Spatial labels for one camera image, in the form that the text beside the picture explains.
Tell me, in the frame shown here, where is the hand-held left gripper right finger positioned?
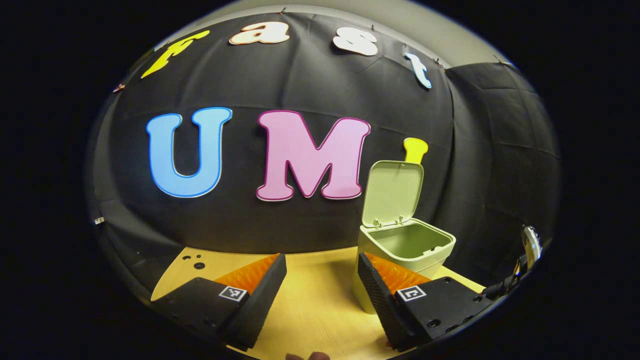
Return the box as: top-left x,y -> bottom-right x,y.
357,251 -> 493,352

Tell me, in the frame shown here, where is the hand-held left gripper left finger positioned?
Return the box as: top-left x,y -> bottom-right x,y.
150,252 -> 288,352

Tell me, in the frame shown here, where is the green desktop garbage bin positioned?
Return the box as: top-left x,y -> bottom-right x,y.
351,160 -> 457,315

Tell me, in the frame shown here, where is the wooden desktop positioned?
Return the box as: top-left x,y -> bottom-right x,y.
150,246 -> 486,360

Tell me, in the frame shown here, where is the black backdrop cloth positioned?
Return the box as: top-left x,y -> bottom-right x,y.
92,11 -> 561,301

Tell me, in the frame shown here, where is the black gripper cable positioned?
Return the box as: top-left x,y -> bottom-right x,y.
481,260 -> 528,302

